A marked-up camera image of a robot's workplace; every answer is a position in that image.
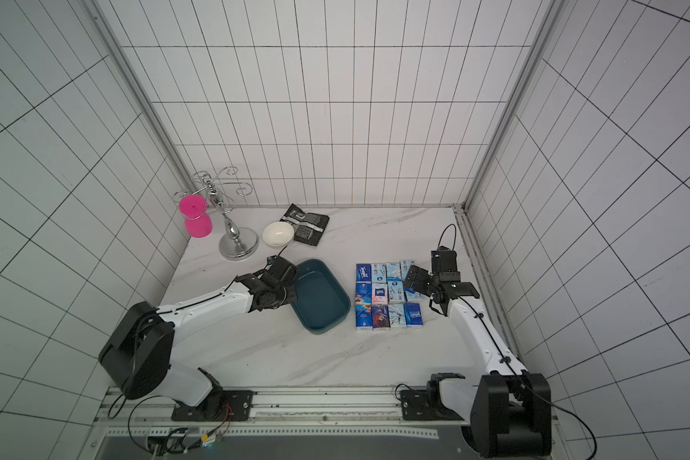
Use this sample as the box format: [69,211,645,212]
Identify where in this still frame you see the chrome cup holder stand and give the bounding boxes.
[174,166,259,261]

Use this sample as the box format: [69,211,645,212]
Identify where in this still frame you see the white ceramic bowl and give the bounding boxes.
[262,222,295,247]

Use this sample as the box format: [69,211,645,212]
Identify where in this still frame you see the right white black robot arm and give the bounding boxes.
[404,245,552,458]

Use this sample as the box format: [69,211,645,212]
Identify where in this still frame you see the light blue Vinda tissue pack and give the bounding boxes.
[371,264,387,284]

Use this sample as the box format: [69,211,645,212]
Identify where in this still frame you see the dark blue Tempo tissue pack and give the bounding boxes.
[356,264,372,283]

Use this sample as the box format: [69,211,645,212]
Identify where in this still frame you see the blue orange Vinda tissue pack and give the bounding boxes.
[355,282,372,305]

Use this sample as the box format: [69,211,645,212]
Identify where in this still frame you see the light blue cartoon tissue pack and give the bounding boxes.
[385,262,403,281]

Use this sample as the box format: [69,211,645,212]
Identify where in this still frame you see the black snack packet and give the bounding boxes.
[281,204,330,246]

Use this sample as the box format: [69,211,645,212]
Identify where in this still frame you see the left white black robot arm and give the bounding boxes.
[98,256,298,421]

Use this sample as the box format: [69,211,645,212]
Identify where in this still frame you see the dark purple anime tissue pack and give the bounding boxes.
[371,305,390,330]

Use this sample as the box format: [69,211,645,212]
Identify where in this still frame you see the pink plastic cup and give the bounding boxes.
[178,195,213,239]

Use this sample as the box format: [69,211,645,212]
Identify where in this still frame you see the pink white Tempo tissue pack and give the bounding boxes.
[371,283,389,305]

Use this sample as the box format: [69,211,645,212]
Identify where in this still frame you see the teal plastic storage box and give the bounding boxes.
[291,259,351,335]

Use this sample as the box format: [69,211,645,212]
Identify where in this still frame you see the light blue figures tissue pack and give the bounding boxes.
[387,279,406,304]

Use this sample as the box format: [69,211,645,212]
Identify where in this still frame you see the light blue striped tissue pack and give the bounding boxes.
[388,304,407,329]

